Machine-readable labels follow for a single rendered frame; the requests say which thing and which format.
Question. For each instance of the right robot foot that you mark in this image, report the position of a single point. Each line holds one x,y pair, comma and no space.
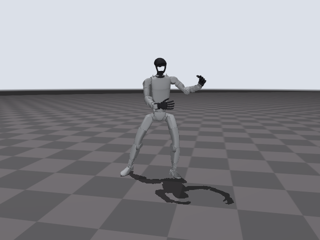
126,171

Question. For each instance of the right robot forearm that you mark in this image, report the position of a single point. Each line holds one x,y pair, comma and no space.
150,103

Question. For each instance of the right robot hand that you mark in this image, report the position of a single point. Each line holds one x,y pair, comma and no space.
164,105

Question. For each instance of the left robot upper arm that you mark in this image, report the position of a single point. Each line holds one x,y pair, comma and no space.
179,85

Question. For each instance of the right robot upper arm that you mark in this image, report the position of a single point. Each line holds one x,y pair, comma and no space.
146,87

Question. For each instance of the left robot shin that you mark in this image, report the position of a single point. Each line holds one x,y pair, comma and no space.
174,158

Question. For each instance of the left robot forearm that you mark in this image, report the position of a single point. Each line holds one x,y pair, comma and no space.
195,88

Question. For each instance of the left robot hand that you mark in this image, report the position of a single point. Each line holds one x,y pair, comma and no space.
201,81

